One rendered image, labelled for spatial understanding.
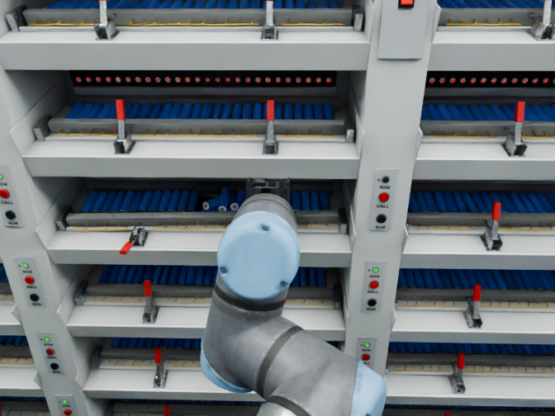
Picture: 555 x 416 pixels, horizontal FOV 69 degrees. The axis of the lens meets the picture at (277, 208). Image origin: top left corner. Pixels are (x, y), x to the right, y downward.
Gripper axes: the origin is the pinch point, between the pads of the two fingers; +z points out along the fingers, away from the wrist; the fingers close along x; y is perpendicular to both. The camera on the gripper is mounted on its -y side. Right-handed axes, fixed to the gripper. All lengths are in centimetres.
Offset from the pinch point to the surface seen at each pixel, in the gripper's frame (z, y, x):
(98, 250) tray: -3.1, -8.3, 34.1
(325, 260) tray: -1.9, -10.5, -10.8
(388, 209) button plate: -5.0, 0.7, -21.8
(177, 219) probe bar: 2.0, -3.3, 19.6
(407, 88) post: -8.8, 21.8, -22.8
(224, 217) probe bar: 2.0, -2.8, 9.8
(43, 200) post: -1.8, 1.6, 44.6
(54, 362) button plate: 2, -37, 50
